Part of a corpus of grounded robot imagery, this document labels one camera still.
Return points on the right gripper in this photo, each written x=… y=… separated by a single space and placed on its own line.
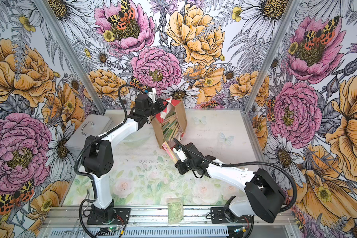
x=179 y=165

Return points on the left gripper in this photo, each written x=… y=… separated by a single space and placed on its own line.
x=161 y=107

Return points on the burlap tote bag red front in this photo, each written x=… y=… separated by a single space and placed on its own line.
x=173 y=106

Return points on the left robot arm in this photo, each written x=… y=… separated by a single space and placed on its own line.
x=97 y=156

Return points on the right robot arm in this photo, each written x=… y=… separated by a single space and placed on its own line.
x=263 y=197

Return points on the green printed packet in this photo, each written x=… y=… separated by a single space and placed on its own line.
x=175 y=210

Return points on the grey metal box with handle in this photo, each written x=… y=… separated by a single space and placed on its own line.
x=93 y=125

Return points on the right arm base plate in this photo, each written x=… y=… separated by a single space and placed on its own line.
x=221 y=215

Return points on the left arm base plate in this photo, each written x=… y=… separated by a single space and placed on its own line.
x=111 y=216

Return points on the aluminium front rail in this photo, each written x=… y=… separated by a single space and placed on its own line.
x=140 y=216

